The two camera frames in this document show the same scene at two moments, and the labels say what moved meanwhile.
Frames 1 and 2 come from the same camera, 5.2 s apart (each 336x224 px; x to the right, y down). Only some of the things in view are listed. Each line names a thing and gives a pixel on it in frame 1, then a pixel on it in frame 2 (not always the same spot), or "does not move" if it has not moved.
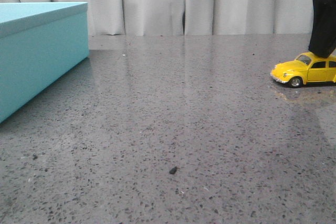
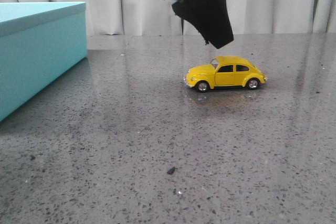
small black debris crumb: [172, 171] does not move
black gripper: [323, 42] to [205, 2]
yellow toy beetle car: [306, 67] to [227, 71]
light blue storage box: [39, 43] does not move
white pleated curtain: [172, 3] does not move
